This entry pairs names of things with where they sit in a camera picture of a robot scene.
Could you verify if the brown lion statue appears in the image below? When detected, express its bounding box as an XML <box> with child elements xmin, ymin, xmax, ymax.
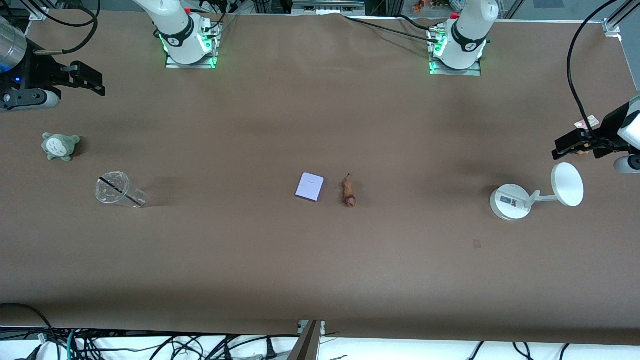
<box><xmin>341</xmin><ymin>173</ymin><xmax>357</xmax><ymax>208</ymax></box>

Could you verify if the grey green plush toy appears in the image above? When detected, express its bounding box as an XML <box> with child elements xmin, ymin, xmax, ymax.
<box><xmin>41</xmin><ymin>132</ymin><xmax>81</xmax><ymax>162</ymax></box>

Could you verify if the white round desk lamp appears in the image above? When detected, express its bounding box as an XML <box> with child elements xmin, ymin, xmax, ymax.
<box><xmin>489</xmin><ymin>162</ymin><xmax>585</xmax><ymax>222</ymax></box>

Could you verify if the clear plastic cup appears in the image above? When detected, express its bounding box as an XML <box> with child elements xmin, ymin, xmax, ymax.
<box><xmin>95</xmin><ymin>171</ymin><xmax>148</xmax><ymax>209</ymax></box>

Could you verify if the black straw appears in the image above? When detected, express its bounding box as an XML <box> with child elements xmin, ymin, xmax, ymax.
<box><xmin>99</xmin><ymin>177</ymin><xmax>144</xmax><ymax>207</ymax></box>

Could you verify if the silver metal box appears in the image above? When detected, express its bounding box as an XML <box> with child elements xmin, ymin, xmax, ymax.
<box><xmin>291</xmin><ymin>0</ymin><xmax>367</xmax><ymax>16</ymax></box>

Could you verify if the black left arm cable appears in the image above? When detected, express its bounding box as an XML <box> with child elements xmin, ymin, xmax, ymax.
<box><xmin>567</xmin><ymin>0</ymin><xmax>623</xmax><ymax>151</ymax></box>

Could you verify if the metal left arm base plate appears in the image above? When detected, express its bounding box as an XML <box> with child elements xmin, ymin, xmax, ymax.
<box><xmin>428</xmin><ymin>27</ymin><xmax>482</xmax><ymax>77</ymax></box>

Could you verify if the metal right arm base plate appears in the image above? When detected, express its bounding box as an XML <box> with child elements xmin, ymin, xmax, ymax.
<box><xmin>165</xmin><ymin>22</ymin><xmax>220</xmax><ymax>70</ymax></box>

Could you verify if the black cable on table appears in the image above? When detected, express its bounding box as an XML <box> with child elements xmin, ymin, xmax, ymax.
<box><xmin>342</xmin><ymin>14</ymin><xmax>443</xmax><ymax>46</ymax></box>

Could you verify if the black looped floor cable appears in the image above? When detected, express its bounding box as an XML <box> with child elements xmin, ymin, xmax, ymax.
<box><xmin>0</xmin><ymin>303</ymin><xmax>55</xmax><ymax>351</ymax></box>

